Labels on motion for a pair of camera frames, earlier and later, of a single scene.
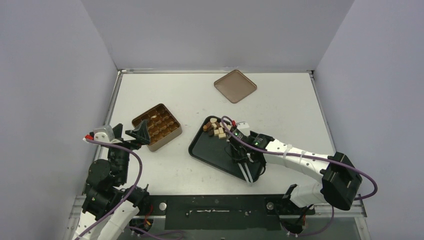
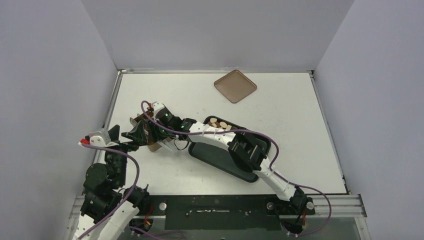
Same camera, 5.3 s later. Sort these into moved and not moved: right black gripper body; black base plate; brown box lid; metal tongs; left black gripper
Moved: right black gripper body; metal tongs
Not moved: left black gripper; brown box lid; black base plate
